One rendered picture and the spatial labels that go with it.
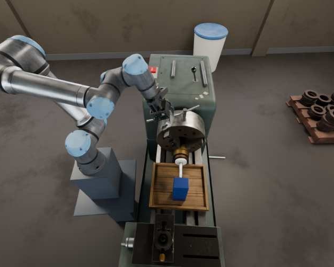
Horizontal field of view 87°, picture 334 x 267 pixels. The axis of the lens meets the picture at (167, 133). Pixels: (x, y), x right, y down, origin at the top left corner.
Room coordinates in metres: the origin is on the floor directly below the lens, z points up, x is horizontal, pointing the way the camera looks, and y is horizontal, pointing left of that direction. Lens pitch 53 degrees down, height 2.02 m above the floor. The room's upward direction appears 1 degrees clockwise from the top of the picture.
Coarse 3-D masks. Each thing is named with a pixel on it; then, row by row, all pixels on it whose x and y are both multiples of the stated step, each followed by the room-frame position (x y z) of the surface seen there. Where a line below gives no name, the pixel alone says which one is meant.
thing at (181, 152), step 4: (176, 148) 0.57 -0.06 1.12; (180, 148) 0.57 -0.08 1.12; (184, 148) 0.57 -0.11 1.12; (176, 152) 0.55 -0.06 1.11; (180, 152) 0.54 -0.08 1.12; (184, 152) 0.55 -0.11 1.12; (188, 152) 0.56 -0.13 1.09; (176, 156) 0.52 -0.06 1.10; (180, 156) 0.52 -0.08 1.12; (184, 156) 0.52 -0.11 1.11
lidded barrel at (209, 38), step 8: (200, 24) 3.41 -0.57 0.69; (208, 24) 3.41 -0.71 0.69; (216, 24) 3.42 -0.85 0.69; (200, 32) 3.10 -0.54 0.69; (208, 32) 3.10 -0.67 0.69; (216, 32) 3.11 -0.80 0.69; (224, 32) 3.11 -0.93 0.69; (200, 40) 3.02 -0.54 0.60; (208, 40) 2.95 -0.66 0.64; (216, 40) 2.95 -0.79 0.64; (224, 40) 3.07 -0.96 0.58; (200, 48) 3.01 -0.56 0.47; (208, 48) 2.95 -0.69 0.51; (216, 48) 2.97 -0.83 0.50; (208, 56) 2.96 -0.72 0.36; (216, 56) 3.00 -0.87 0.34; (216, 64) 3.08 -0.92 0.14
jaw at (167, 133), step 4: (164, 128) 0.67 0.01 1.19; (164, 132) 0.65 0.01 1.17; (168, 132) 0.63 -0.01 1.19; (172, 132) 0.65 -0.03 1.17; (164, 136) 0.62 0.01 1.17; (168, 136) 0.62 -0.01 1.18; (172, 136) 0.62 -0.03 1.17; (176, 136) 0.64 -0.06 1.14; (172, 140) 0.60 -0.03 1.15; (176, 140) 0.61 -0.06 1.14; (172, 144) 0.59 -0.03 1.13; (176, 144) 0.59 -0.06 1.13; (172, 148) 0.57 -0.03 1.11
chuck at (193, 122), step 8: (176, 120) 0.69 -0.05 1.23; (192, 120) 0.70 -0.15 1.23; (200, 120) 0.74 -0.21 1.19; (160, 128) 0.69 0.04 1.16; (168, 128) 0.66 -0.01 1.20; (176, 128) 0.65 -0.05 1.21; (184, 128) 0.65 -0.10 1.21; (192, 128) 0.65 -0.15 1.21; (200, 128) 0.67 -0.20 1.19; (160, 136) 0.66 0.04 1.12; (184, 136) 0.65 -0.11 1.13; (192, 136) 0.65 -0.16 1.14; (200, 136) 0.65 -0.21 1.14; (160, 144) 0.66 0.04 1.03; (168, 144) 0.66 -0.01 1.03; (184, 144) 0.65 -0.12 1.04
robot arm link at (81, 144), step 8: (72, 136) 0.50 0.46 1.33; (80, 136) 0.50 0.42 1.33; (88, 136) 0.50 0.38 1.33; (96, 136) 0.54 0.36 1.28; (72, 144) 0.46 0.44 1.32; (80, 144) 0.46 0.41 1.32; (88, 144) 0.47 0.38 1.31; (72, 152) 0.43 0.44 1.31; (80, 152) 0.43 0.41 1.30; (88, 152) 0.45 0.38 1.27; (96, 152) 0.49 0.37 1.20; (80, 160) 0.42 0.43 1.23; (88, 160) 0.43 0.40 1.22
